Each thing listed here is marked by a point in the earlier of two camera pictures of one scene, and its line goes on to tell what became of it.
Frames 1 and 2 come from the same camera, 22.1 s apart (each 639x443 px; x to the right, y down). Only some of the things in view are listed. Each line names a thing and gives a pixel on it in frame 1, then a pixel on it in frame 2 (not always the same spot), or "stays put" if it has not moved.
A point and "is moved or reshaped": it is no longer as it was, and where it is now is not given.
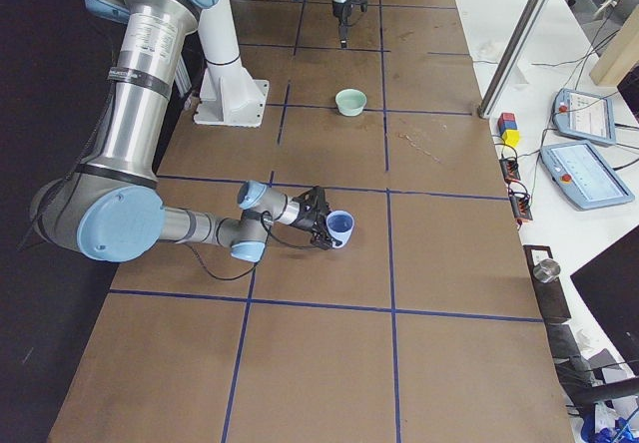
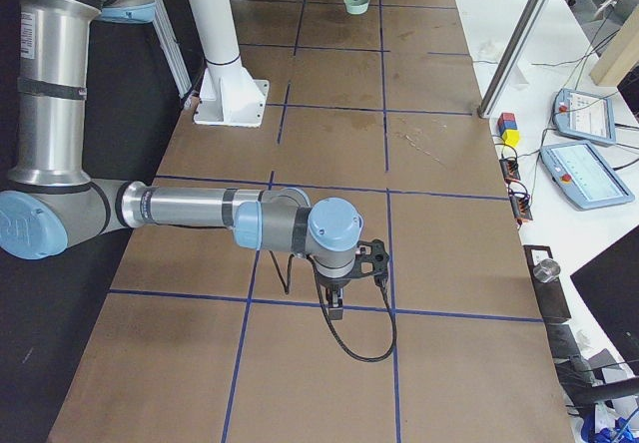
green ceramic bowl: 350,102 is moved or reshaped
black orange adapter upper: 510,169 stays put
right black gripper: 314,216 -> 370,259
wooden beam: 621,55 stays put
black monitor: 608,288 stays put
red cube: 507,116 stays put
